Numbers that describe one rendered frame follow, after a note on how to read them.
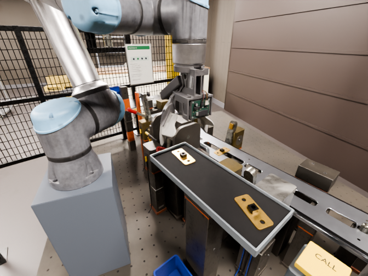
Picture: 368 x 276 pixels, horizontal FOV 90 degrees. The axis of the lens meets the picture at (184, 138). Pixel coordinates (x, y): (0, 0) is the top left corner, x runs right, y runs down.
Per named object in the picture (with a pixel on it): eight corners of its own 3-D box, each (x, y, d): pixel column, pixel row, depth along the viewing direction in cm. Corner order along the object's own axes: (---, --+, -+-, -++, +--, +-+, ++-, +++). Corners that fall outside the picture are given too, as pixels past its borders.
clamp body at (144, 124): (157, 168, 126) (153, 120, 110) (144, 174, 121) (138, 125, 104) (152, 164, 131) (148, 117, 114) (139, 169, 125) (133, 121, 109)
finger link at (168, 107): (157, 124, 45) (176, 92, 44) (155, 121, 46) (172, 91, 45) (172, 130, 48) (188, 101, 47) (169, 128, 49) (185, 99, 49)
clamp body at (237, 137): (240, 176, 118) (249, 127, 102) (228, 184, 112) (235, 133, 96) (231, 171, 123) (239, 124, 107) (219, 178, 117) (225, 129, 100)
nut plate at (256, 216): (274, 225, 35) (275, 220, 35) (258, 231, 34) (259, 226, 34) (247, 194, 42) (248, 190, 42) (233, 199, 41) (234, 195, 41)
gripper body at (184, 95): (186, 124, 42) (186, 68, 36) (168, 113, 49) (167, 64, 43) (212, 118, 46) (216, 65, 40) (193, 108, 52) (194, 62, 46)
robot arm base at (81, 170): (43, 196, 50) (29, 167, 45) (56, 165, 62) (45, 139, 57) (103, 183, 54) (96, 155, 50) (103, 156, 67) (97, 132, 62)
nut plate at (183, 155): (196, 161, 54) (196, 158, 53) (185, 165, 52) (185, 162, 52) (181, 149, 60) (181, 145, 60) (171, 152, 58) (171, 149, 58)
